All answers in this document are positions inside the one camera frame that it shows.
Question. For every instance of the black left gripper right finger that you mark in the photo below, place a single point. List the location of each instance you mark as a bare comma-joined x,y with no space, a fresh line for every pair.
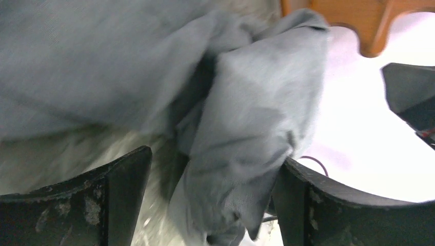
313,209

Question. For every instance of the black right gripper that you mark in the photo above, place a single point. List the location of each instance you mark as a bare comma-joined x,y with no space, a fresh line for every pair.
409,91

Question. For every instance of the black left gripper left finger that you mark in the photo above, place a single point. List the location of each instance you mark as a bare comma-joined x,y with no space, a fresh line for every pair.
98,207

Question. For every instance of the grey button-up shirt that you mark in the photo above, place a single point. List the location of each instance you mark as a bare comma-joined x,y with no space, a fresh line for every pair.
239,97

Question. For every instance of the orange wooden rack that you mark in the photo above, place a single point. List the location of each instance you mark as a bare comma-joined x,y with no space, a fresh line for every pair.
369,19

